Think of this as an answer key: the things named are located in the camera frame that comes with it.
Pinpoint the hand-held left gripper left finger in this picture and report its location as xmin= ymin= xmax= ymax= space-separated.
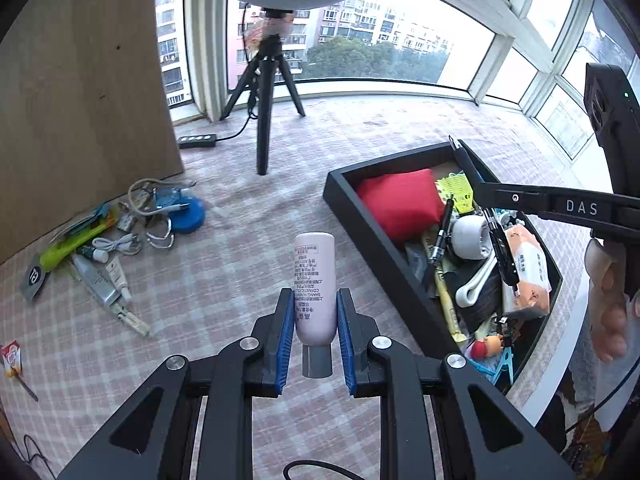
xmin=57 ymin=287 xmax=297 ymax=480

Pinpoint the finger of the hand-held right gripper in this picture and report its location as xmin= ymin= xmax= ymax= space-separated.
xmin=474 ymin=183 xmax=553 ymax=217

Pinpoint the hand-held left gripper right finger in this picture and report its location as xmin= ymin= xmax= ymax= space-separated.
xmin=336 ymin=287 xmax=576 ymax=480

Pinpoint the yellow shuttlecock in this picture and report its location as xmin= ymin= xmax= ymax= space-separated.
xmin=434 ymin=170 xmax=476 ymax=213

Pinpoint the white plug-in device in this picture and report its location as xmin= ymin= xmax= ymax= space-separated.
xmin=450 ymin=214 xmax=493 ymax=261

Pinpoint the pink bottle grey cap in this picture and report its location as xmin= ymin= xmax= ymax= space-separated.
xmin=291 ymin=232 xmax=337 ymax=380

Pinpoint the black tray container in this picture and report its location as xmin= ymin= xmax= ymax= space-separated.
xmin=322 ymin=139 xmax=565 ymax=396

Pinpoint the person's right forearm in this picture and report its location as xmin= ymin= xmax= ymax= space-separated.
xmin=594 ymin=317 xmax=640 ymax=433

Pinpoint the person's right hand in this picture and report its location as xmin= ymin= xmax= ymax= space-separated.
xmin=584 ymin=237 xmax=640 ymax=363

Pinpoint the white orange tissue pack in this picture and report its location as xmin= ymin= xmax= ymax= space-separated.
xmin=500 ymin=224 xmax=552 ymax=318

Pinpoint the pink plaid cloth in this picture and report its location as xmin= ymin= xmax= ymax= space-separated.
xmin=0 ymin=95 xmax=601 ymax=480

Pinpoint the pale yellow long packet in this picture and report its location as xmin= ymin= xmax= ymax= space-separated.
xmin=422 ymin=232 xmax=468 ymax=343

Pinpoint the red beanbag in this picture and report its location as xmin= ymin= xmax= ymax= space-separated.
xmin=355 ymin=167 xmax=447 ymax=246

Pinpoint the blue round disc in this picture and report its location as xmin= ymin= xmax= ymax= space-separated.
xmin=169 ymin=197 xmax=207 ymax=234

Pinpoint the clear curved clip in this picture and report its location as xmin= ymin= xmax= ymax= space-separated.
xmin=147 ymin=217 xmax=176 ymax=250

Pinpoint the small white tube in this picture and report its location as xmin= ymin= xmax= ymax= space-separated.
xmin=104 ymin=257 xmax=133 ymax=303

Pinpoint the grey tube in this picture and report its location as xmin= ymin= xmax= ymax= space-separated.
xmin=71 ymin=254 xmax=126 ymax=306

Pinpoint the green white lip balm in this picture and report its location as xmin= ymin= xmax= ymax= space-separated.
xmin=75 ymin=245 xmax=110 ymax=263

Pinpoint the black power strip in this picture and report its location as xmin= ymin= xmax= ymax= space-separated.
xmin=177 ymin=133 xmax=218 ymax=150

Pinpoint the teal flat packet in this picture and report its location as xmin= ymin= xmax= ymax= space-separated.
xmin=50 ymin=202 xmax=118 ymax=241

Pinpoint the light green plastic tool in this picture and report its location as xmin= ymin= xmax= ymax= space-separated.
xmin=39 ymin=215 xmax=121 ymax=272

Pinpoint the grey metal spoon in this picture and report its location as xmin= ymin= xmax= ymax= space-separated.
xmin=7 ymin=367 xmax=40 ymax=402

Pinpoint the red white creamer sachet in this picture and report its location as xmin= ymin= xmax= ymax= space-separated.
xmin=0 ymin=340 xmax=23 ymax=377

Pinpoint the light wooden board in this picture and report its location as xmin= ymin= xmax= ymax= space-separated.
xmin=0 ymin=0 xmax=185 ymax=266

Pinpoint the white cable hook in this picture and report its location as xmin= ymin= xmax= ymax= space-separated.
xmin=454 ymin=250 xmax=501 ymax=308

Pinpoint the thin black cable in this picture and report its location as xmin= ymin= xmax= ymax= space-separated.
xmin=282 ymin=460 xmax=361 ymax=480

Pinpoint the cartoon doll keychain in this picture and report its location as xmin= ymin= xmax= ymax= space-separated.
xmin=470 ymin=332 xmax=506 ymax=361

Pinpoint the white usb cable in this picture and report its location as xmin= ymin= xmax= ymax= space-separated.
xmin=91 ymin=234 xmax=142 ymax=257

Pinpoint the grey coiled cable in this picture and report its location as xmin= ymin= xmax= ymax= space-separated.
xmin=127 ymin=178 xmax=198 ymax=218

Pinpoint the ring light on black tripod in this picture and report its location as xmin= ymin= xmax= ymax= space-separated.
xmin=192 ymin=0 xmax=388 ymax=177

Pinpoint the black ring light cable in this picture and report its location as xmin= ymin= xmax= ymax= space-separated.
xmin=216 ymin=7 xmax=263 ymax=142

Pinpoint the black usb cable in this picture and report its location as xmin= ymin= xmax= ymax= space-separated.
xmin=20 ymin=434 xmax=58 ymax=467

